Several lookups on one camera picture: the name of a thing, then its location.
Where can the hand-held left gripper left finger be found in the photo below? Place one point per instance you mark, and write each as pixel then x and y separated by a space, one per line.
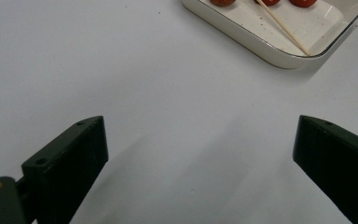
pixel 68 161

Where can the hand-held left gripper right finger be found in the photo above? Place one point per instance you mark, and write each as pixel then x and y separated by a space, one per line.
pixel 338 161

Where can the wooden skewer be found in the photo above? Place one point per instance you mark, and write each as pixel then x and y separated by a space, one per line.
pixel 284 28

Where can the white rectangular tray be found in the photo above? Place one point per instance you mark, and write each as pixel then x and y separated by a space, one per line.
pixel 261 34

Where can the red hawthorn fruit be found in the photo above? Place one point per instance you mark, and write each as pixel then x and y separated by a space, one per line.
pixel 303 2
pixel 268 2
pixel 223 2

